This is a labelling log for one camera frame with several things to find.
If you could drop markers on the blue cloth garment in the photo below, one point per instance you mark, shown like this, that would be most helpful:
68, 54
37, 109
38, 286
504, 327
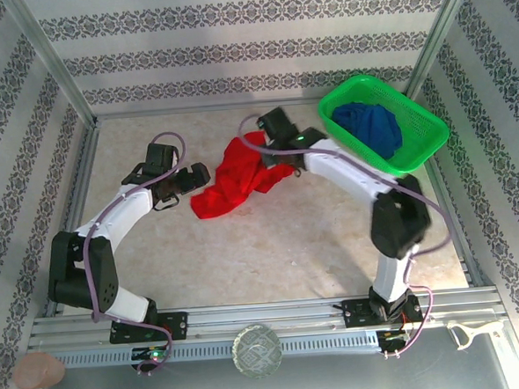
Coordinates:
374, 126

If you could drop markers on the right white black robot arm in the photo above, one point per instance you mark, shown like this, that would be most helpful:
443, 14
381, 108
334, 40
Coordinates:
346, 167

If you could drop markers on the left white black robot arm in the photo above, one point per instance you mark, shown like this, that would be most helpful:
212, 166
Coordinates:
119, 212

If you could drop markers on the small controller board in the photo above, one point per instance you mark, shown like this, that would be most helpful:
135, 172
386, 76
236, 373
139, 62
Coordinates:
393, 336
152, 354

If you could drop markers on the green plastic mesh basket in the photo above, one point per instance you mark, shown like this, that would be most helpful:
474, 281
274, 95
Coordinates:
418, 118

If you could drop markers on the pink translucent cup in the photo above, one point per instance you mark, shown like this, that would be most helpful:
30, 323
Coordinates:
37, 371

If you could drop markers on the aluminium frame post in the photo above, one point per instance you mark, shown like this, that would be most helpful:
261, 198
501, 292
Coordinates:
48, 57
441, 29

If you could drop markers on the red t-shirt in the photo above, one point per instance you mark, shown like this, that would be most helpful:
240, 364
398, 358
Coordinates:
232, 183

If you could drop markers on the long aluminium mounting rail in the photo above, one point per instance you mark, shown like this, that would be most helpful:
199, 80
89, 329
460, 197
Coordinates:
267, 317

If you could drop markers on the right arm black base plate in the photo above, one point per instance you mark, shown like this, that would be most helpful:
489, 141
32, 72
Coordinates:
355, 314

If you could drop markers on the aluminium table side rail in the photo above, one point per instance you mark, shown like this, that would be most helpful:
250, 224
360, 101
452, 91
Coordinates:
466, 265
85, 170

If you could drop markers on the round patterned glass disc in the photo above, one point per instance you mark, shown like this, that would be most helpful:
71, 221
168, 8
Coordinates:
257, 351

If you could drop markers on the aluminium table edge rail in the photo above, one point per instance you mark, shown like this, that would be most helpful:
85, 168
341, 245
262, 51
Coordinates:
192, 109

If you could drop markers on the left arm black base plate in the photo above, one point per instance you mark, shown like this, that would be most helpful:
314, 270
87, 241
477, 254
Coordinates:
175, 325

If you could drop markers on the white plastic peeler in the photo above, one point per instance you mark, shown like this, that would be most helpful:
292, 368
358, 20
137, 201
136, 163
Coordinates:
464, 336

